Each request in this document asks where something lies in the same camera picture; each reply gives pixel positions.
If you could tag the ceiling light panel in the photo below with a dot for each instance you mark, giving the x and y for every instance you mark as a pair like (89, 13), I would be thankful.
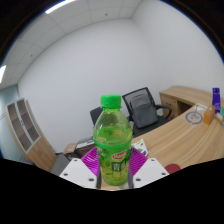
(2, 74)
(60, 6)

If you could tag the black mesh office chair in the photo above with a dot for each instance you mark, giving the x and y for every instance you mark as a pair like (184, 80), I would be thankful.
(143, 108)

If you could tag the small orange wooden box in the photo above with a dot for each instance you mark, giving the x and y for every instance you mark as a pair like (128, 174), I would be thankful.
(209, 115)

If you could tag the flat round red coaster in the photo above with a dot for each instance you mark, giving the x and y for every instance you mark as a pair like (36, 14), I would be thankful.
(172, 168)

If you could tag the wooden shelf cabinet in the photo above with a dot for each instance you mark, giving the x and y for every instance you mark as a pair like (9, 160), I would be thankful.
(33, 143)

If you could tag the green tea drink bottle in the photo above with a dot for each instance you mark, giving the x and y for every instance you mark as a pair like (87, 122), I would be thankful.
(112, 143)

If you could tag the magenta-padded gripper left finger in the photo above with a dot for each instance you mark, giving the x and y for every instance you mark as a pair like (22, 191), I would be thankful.
(79, 171)

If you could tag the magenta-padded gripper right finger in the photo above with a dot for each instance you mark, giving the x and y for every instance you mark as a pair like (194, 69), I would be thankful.
(150, 171)

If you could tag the purple carton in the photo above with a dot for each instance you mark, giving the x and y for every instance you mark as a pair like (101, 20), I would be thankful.
(216, 100)

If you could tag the wooden side desk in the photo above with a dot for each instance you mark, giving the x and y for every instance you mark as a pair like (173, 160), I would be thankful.
(180, 96)

